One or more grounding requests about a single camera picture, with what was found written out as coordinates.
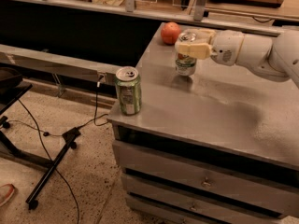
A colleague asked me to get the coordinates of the red white shoe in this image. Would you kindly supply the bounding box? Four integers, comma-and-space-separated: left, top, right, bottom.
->
0, 184, 15, 207

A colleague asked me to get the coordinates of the white green 7up can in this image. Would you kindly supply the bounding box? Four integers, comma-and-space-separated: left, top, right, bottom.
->
175, 32, 197, 77

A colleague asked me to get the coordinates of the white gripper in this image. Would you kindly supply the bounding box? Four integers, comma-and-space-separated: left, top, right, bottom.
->
175, 28, 245, 66

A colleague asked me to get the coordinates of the orange fruit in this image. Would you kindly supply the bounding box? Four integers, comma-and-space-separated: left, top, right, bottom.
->
161, 22, 181, 45

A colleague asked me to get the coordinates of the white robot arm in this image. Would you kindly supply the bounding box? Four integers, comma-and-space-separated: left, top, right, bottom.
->
175, 28, 299, 87

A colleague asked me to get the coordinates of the grey metal rail shelf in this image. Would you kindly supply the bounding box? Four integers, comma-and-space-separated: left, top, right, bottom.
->
0, 44, 119, 86

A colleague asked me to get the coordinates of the green soda can upright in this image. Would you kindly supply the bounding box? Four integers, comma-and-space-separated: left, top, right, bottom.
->
115, 66, 141, 115

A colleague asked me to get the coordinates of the black cable on floor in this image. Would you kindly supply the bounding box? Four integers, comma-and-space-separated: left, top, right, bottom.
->
7, 75, 110, 224

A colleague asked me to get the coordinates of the grey drawer cabinet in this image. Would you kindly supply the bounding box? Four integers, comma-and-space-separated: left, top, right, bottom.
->
111, 124, 299, 224

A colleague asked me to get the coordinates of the black stand frame on wheels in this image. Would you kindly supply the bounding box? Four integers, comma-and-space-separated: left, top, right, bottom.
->
0, 67, 82, 211

